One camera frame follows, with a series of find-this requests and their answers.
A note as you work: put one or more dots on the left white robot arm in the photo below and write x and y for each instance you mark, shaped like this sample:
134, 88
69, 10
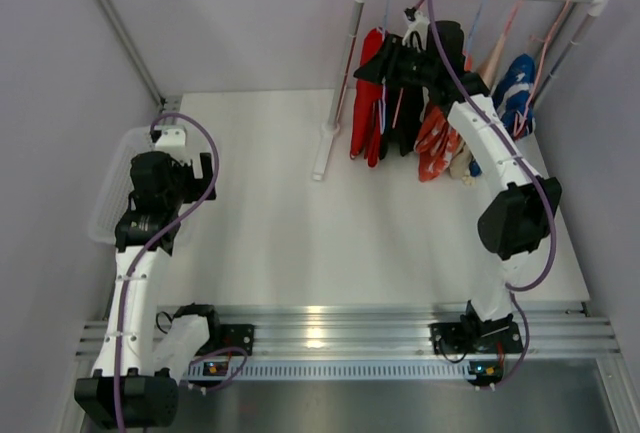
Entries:
134, 381

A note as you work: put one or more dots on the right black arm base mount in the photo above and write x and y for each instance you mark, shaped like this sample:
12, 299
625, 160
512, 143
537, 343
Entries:
459, 338

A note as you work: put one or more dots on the white plastic basket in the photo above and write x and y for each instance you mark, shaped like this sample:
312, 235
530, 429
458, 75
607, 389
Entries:
112, 199

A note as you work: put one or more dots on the pink hanger of black trousers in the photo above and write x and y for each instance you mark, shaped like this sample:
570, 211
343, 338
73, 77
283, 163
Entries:
398, 108

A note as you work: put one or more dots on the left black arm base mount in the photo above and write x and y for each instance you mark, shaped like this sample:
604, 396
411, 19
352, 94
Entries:
230, 335

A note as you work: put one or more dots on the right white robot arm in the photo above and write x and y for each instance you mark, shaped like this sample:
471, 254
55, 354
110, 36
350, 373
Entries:
518, 225

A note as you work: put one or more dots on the pink hanger of blue garment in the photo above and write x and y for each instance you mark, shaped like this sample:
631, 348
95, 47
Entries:
521, 119

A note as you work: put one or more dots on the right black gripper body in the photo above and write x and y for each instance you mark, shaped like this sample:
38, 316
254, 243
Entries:
392, 60

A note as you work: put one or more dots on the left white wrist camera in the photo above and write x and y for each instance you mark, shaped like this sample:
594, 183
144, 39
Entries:
169, 138

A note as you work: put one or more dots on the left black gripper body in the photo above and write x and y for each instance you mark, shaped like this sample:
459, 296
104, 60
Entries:
201, 179

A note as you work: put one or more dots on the blue wire hanger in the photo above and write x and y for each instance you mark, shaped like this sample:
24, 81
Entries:
472, 33
383, 68

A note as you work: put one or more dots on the beige garment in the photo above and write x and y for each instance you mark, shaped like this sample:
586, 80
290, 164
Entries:
475, 122

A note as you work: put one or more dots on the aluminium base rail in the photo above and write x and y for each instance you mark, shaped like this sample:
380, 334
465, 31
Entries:
334, 344

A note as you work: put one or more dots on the red trousers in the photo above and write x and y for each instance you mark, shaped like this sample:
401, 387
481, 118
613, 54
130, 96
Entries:
366, 133

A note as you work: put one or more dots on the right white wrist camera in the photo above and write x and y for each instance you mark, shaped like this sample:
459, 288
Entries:
417, 30

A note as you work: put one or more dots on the pink hanger of beige garment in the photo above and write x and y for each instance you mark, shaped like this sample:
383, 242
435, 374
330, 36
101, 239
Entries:
509, 22

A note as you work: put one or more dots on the black trousers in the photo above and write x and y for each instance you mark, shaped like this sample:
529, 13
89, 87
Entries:
409, 120

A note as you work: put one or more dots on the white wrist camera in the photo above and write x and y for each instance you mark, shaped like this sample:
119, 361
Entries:
417, 30
169, 138

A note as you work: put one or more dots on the orange patterned garment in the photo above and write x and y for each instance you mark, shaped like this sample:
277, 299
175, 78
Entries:
436, 143

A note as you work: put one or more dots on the blue white patterned garment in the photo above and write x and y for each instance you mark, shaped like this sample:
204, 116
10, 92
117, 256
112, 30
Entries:
512, 91

